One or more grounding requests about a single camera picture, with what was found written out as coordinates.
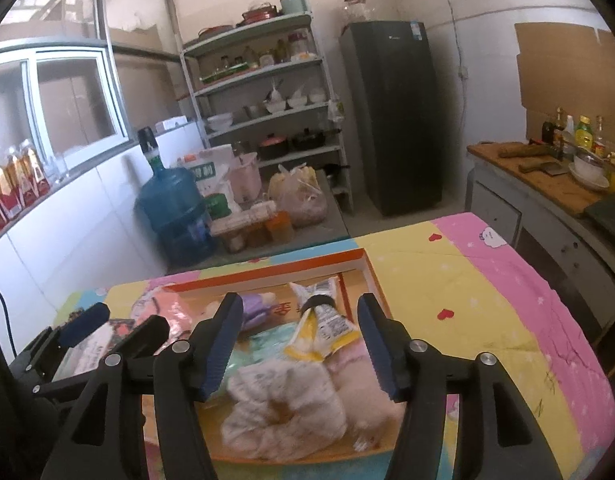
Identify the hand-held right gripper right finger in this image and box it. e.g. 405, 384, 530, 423
357, 292, 563, 480

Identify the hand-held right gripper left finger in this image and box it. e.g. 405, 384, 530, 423
40, 291, 245, 480

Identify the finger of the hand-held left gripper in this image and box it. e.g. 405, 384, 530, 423
10, 302, 110, 371
34, 315, 170, 401

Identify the floral tissue box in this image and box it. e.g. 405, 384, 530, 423
54, 317, 138, 376

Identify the pink plastic bag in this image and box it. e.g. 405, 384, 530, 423
132, 292, 189, 342

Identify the pink fluffy cloth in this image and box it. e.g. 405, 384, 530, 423
327, 340, 408, 453

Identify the white green tissue pack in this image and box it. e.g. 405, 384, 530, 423
226, 329, 299, 377

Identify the purple soft item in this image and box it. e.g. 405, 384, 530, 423
240, 292, 278, 331

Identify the yellow white squeeze pouch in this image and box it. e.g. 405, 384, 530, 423
284, 277, 362, 361

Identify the orange-rimmed cardboard box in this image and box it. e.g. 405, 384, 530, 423
137, 249, 418, 463

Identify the white fluffy scrunchie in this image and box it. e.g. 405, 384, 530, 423
221, 360, 348, 461

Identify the cartoon printed blanket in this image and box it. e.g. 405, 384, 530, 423
52, 211, 615, 480

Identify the low wooden stool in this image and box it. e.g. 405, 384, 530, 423
210, 205, 278, 253

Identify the blue water jug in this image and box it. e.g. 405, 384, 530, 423
136, 127, 219, 267

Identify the orange container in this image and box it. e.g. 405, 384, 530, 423
264, 212, 295, 243

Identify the green packet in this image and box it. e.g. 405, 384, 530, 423
204, 194, 230, 218

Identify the pack of red-labelled bottles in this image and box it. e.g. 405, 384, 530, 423
0, 141, 52, 241

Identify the clear drinking glass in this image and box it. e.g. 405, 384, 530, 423
50, 152, 70, 183

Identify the clear plastic bag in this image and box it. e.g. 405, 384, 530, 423
267, 162, 329, 228

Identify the pink plastic bin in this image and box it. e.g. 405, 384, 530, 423
230, 152, 263, 203

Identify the white sack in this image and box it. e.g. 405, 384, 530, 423
177, 144, 238, 211

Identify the grey kitchen cabinet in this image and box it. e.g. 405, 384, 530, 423
466, 142, 615, 341

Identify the black pot with red lid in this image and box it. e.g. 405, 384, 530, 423
258, 134, 289, 160

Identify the black wok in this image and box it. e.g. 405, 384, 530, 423
292, 127, 341, 151

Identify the dark refrigerator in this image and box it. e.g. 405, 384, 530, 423
339, 21, 444, 217

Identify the white sliding window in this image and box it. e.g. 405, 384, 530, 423
0, 42, 133, 171

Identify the kitchen cleaver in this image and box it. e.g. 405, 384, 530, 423
518, 157, 568, 178

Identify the black cooktop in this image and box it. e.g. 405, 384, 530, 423
585, 192, 615, 241

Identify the green tray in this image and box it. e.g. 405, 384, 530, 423
200, 62, 250, 83

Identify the white bowl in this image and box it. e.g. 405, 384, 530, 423
567, 152, 611, 191

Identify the yellow green oil bottle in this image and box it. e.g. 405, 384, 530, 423
575, 115, 594, 148

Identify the white metal shelf rack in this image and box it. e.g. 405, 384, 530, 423
180, 12, 355, 216

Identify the cardboard sheet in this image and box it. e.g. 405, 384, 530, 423
515, 22, 615, 146

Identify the glass jar with red lid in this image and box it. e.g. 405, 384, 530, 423
343, 0, 372, 26

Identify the black cable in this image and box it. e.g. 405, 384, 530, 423
0, 280, 15, 356

